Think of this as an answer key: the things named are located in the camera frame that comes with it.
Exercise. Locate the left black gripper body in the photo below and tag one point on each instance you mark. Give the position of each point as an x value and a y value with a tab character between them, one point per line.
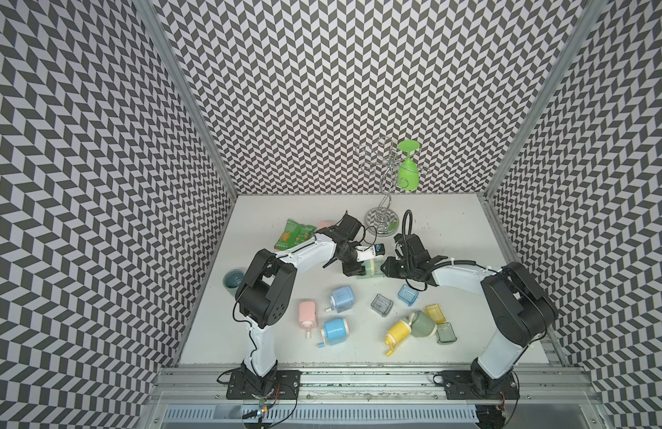
351	265

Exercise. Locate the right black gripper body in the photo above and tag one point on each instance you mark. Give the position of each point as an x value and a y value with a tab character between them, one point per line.
399	267

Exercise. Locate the mint green pencil sharpener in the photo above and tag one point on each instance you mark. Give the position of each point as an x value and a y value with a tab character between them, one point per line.
372	269

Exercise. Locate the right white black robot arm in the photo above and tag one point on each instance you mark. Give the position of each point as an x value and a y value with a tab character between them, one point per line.
521	309

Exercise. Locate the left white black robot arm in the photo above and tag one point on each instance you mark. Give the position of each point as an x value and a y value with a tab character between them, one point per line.
265	292

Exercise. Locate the clear blue tray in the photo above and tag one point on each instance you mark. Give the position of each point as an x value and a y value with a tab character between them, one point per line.
408	295

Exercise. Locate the clear grey tray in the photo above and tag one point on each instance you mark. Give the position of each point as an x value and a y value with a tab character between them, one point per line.
382	305

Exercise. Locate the clear yellow tray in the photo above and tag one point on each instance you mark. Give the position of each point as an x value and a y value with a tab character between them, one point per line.
435	312

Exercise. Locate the sage green pencil sharpener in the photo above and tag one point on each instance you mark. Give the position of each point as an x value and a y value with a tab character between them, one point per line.
422	325

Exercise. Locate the blue pencil sharpener upper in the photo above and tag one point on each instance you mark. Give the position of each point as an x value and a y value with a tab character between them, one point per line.
341	300

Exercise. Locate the blue pencil sharpener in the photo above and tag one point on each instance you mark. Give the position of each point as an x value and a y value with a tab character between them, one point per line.
334	332
341	300

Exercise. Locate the yellow pencil sharpener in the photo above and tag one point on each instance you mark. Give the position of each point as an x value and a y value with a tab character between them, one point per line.
396	335

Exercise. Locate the clear dark green tray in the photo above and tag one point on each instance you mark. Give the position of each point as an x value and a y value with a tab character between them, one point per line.
445	334

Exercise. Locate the blue pencil sharpener lower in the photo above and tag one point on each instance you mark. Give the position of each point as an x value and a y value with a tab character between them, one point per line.
334	332

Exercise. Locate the green snack bag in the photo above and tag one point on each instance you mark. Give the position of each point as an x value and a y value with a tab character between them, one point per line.
294	234

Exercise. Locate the green plastic wine glass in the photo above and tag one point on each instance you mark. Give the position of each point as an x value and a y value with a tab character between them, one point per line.
408	173

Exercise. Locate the teal ceramic cup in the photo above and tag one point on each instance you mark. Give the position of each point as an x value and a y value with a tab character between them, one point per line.
233	279

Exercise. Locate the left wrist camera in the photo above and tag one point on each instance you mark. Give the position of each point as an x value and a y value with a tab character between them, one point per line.
370	252

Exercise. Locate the metal wire cup rack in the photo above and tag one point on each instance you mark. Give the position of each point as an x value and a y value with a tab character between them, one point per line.
381	160

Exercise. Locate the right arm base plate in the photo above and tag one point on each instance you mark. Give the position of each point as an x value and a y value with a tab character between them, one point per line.
477	385

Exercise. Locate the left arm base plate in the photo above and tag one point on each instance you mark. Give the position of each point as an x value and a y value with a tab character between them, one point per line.
245	385

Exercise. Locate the aluminium front rail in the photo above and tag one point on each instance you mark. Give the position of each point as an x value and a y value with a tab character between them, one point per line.
384	383

